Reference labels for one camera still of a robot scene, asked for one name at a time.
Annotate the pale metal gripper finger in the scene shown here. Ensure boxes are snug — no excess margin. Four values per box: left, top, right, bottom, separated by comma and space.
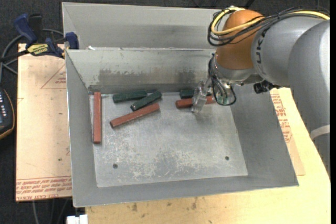
191, 89, 201, 114
197, 84, 208, 111

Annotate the red-brown flat block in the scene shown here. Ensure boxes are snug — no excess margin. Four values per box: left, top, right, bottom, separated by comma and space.
109, 102, 161, 129
93, 91, 102, 144
175, 96, 216, 110

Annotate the dark green flat block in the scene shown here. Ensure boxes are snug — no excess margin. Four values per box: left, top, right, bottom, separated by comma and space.
112, 89, 148, 104
179, 89, 212, 100
130, 90, 163, 112

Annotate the grey metal bin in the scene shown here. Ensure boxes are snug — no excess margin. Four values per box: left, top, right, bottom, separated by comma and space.
61, 2, 300, 208

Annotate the brown cardboard board, red print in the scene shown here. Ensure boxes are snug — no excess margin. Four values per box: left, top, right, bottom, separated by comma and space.
15, 43, 306, 202

